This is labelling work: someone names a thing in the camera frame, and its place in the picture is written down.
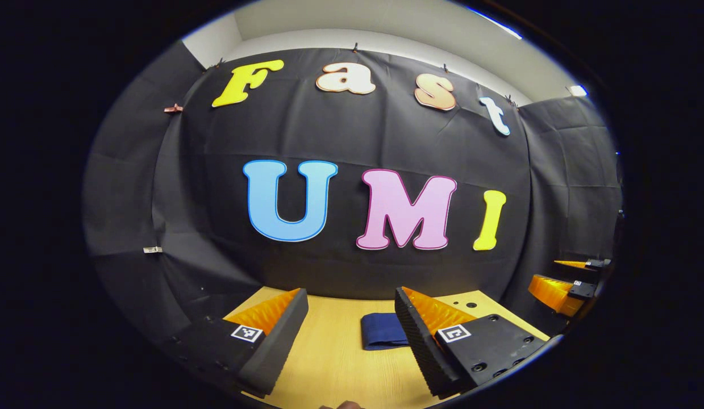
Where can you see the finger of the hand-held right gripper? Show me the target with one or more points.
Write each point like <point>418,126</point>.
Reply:
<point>596,264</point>
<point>582,289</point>

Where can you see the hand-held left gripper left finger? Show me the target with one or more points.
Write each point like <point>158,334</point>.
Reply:
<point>278,346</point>

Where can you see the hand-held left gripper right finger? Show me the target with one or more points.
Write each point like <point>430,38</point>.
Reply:
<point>423,346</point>

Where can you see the blue denim jeans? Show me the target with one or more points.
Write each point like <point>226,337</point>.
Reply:
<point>383,332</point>

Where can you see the black backdrop cloth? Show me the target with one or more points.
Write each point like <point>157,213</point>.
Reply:
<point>340,272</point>

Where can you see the silver cloth clip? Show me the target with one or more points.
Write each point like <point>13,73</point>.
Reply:
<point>153,249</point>

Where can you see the ceiling light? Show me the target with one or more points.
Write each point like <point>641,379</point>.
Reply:
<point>578,90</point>

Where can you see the copper cloth clip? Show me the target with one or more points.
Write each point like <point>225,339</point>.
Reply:
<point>173,108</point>

